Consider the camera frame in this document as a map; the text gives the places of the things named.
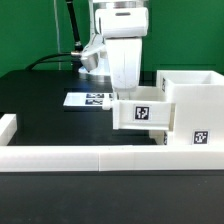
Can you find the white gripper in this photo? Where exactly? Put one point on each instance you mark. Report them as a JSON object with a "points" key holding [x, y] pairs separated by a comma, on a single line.
{"points": [[119, 35]]}

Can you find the white drawer box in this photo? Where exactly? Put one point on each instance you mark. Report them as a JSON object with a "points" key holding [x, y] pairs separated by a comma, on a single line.
{"points": [[160, 137], [145, 109]]}

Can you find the white drawer cabinet frame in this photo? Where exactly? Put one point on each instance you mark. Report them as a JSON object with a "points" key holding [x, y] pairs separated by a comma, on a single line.
{"points": [[197, 114]]}

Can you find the white front drawer box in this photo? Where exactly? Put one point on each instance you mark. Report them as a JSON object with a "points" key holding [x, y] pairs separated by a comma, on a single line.
{"points": [[160, 137]]}

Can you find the white marker sheet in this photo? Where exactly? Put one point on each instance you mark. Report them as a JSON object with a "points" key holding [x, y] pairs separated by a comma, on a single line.
{"points": [[81, 99]]}

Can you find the white left fence piece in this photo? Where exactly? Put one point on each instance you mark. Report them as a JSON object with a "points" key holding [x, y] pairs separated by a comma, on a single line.
{"points": [[8, 127]]}

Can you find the white front fence rail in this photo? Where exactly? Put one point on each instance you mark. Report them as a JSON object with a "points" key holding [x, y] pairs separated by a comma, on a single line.
{"points": [[110, 158]]}

